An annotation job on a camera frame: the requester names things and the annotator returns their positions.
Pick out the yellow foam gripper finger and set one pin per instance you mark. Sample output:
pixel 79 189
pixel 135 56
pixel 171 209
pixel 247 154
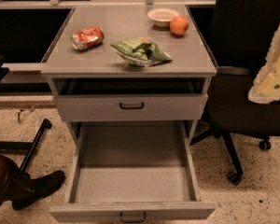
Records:
pixel 266 85

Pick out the green jalapeno chip bag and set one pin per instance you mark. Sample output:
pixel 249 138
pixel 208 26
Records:
pixel 141 52

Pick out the closed upper grey drawer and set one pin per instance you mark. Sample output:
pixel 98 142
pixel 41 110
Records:
pixel 106 107

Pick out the grey drawer cabinet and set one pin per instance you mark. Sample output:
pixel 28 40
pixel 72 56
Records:
pixel 99 70

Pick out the open grey drawer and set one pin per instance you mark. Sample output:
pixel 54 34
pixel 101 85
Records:
pixel 132 168

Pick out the black office chair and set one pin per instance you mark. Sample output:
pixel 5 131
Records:
pixel 239 34

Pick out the orange fruit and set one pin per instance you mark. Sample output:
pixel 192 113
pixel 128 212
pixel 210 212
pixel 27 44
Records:
pixel 179 25

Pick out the white paper bowl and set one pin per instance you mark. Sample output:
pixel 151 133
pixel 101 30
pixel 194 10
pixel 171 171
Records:
pixel 162 16

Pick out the crushed orange soda can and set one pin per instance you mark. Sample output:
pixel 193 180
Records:
pixel 87 38

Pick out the black chair base leg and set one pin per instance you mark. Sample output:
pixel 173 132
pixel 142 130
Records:
pixel 25 148

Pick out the person's leg with boot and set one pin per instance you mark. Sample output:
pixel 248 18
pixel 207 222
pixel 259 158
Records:
pixel 18 187

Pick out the black upper drawer handle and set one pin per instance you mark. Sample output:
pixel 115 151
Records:
pixel 131 106

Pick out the black drawer handle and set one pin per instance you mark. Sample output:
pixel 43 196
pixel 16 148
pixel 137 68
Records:
pixel 131 106
pixel 125 219

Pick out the black lower drawer handle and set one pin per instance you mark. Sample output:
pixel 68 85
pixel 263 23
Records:
pixel 125 219

